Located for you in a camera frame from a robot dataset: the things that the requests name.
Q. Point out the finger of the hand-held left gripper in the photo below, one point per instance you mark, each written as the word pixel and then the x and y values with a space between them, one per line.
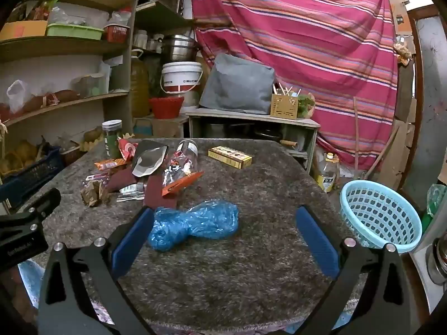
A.
pixel 47 204

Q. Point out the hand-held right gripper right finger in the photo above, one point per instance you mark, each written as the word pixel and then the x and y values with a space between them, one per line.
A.
pixel 316 240

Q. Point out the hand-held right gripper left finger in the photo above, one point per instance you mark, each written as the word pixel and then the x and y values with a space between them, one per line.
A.
pixel 132 240

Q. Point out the brown paper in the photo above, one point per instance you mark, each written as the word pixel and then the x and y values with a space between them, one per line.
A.
pixel 94 195

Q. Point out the light blue plastic basket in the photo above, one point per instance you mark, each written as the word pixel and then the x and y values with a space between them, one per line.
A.
pixel 352 209

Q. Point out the small white packet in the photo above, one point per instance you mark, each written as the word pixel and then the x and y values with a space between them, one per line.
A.
pixel 131 192

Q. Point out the maroon scouring pad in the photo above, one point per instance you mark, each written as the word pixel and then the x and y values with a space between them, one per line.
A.
pixel 157 195

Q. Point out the blue plastic bag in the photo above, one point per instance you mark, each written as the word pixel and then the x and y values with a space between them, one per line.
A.
pixel 195 223

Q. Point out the orange snack bag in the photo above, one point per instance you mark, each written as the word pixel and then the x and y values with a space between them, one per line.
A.
pixel 181 184

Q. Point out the grey white snack packet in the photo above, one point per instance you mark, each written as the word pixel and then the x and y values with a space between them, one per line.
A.
pixel 148 164

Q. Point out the red white snack packet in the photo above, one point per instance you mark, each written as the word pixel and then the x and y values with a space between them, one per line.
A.
pixel 127 150

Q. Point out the dark blue plastic crate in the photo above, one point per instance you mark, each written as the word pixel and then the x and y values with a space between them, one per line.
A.
pixel 35 176

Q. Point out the small brown basket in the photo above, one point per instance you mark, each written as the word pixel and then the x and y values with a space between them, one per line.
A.
pixel 71 153

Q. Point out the pile of potatoes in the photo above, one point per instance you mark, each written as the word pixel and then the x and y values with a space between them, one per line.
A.
pixel 15 157

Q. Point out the purple bead blister pack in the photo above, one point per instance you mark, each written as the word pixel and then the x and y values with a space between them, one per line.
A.
pixel 97 177

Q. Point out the yellow label oil bottle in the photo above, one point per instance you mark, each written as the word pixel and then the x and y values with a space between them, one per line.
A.
pixel 326 176

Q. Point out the yellow egg tray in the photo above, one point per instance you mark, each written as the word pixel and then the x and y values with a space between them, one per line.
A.
pixel 90 143

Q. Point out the green label tea jar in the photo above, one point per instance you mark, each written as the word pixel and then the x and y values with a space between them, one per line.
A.
pixel 111 143

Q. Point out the sweet potato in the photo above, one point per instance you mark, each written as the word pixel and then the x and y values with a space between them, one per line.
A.
pixel 34 104
pixel 66 96

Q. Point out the white plastic bag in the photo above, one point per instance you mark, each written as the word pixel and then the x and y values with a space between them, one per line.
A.
pixel 16 94

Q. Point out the black wok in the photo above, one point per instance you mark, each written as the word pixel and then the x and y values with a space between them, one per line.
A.
pixel 267 135

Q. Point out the brown cardboard box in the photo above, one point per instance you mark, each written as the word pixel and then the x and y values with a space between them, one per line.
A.
pixel 167 127

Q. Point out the yellow cardboard box with print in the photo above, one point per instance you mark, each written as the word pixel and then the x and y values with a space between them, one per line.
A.
pixel 228 157

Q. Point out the clear plastic container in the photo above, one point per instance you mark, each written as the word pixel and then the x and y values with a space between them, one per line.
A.
pixel 90 85

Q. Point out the green red decoration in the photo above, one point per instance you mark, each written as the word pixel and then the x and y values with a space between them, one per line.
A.
pixel 306 104

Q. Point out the low wooden cabinet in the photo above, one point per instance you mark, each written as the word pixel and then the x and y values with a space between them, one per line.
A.
pixel 251 118

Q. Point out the bamboo chopstick holder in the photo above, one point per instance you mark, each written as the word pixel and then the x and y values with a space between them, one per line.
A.
pixel 283 106

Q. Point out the large yellow oil jug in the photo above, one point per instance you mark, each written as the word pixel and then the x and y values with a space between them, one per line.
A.
pixel 139 87

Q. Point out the white plastic tub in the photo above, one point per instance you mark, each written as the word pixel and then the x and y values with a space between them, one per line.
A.
pixel 192 99

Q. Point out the bundle of wooden chopsticks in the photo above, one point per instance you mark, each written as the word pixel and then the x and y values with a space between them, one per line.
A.
pixel 284 89

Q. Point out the wooden shelf unit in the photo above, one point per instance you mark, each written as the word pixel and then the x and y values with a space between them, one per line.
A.
pixel 70 47

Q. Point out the white plastic bucket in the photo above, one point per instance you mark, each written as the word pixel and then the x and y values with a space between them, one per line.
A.
pixel 181 76

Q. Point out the grey cushion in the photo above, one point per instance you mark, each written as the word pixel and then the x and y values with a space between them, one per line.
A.
pixel 237 83

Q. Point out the green plastic tray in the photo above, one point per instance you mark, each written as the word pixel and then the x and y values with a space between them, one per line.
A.
pixel 75 30

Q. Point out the plain yellow cardboard box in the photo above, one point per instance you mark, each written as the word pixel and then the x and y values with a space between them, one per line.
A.
pixel 22 29

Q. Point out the small red plastic basket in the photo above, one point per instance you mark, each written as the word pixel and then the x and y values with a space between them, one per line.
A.
pixel 116 34

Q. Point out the red green snack bags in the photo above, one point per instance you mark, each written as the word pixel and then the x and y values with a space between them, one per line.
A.
pixel 42 8

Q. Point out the steel steamer pot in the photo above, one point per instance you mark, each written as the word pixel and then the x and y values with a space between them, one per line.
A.
pixel 180 49

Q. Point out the dark shelf unit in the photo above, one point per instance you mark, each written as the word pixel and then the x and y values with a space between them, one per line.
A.
pixel 157 17

